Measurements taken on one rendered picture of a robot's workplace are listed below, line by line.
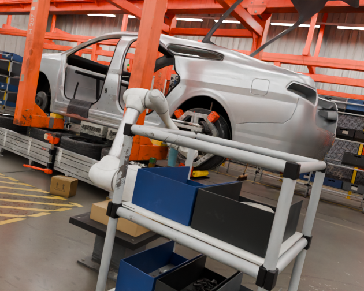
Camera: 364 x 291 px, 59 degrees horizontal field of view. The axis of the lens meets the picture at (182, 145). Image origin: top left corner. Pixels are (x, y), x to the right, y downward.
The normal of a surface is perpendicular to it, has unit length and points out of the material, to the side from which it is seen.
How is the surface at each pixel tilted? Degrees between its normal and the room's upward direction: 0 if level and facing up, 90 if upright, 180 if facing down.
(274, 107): 90
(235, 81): 90
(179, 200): 90
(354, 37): 90
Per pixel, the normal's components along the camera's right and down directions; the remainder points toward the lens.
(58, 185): -0.16, 0.05
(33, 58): 0.82, 0.21
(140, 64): -0.54, -0.04
